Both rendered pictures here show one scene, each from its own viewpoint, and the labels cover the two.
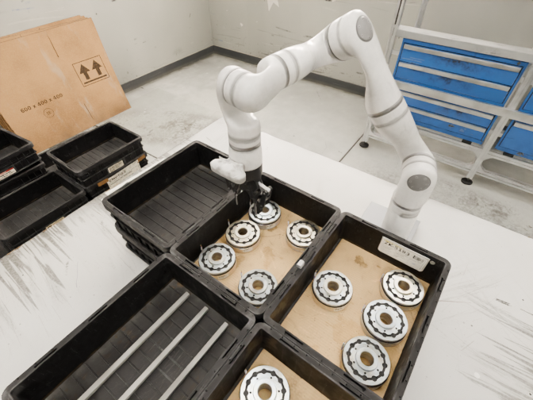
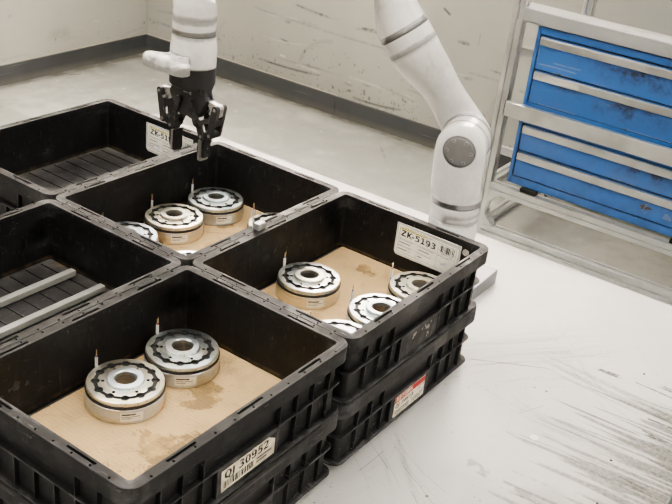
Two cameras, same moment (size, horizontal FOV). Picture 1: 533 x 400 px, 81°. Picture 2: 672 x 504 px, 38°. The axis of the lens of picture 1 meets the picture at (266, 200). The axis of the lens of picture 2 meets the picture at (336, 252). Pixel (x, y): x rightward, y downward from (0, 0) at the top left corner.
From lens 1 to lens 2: 98 cm
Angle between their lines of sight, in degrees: 18
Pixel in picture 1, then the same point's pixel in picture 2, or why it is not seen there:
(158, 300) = (22, 275)
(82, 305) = not seen: outside the picture
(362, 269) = (366, 277)
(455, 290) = (534, 355)
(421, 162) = (462, 121)
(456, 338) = (515, 401)
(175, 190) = (59, 171)
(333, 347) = not seen: hidden behind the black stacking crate
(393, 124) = (412, 52)
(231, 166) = (172, 57)
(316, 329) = not seen: hidden behind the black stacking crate
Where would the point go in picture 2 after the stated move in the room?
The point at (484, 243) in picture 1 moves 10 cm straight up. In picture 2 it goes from (605, 311) to (618, 266)
